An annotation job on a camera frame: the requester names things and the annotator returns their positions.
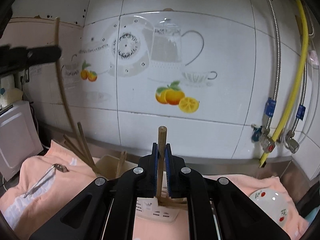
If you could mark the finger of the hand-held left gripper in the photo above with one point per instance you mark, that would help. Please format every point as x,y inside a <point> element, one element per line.
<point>37,54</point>

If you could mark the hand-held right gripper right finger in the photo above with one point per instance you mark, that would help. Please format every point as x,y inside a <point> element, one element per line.
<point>168,170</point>

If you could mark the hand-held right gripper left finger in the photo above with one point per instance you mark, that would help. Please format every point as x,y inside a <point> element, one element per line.
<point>155,170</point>

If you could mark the brown wooden chopstick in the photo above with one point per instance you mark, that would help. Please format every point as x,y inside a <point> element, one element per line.
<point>76,156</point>
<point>162,140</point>
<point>85,145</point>
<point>61,85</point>
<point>121,161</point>
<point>75,149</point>

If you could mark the cream utensil holder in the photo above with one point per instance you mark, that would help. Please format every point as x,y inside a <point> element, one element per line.
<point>155,216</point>

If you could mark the cream plastic container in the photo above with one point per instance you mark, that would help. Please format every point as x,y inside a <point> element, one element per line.
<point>11,93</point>

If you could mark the white countertop appliance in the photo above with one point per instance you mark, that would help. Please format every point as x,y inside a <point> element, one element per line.
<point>15,135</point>

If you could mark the metal slotted spoon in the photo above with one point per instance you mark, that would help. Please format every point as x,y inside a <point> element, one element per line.
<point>58,167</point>

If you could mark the white flower-print bowl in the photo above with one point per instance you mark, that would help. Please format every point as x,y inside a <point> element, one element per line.
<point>270,202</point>

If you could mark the peach printed towel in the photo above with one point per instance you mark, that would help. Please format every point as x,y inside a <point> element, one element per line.
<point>30,167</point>

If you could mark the metal water valve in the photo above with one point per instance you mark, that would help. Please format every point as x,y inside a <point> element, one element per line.
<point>291,141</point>

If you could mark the white wall label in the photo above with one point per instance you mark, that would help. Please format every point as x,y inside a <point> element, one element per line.
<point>37,70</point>

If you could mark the black wall socket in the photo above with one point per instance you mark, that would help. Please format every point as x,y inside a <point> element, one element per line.
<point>26,76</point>

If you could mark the pink wall hook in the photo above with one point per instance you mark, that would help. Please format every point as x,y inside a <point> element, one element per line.
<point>313,57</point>

